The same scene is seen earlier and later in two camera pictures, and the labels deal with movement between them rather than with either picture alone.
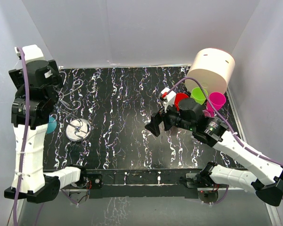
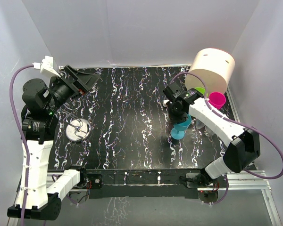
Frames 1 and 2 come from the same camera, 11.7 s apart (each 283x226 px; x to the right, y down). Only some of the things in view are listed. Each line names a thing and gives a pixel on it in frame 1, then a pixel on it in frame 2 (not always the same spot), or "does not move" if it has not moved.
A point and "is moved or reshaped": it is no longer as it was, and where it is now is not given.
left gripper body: x=57 y=83 → x=63 y=90
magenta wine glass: x=218 y=100 does not move
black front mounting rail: x=143 y=183 does not move
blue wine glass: x=52 y=125 is moved or reshaped
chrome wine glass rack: x=77 y=129 does not move
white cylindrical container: x=213 y=68 does not move
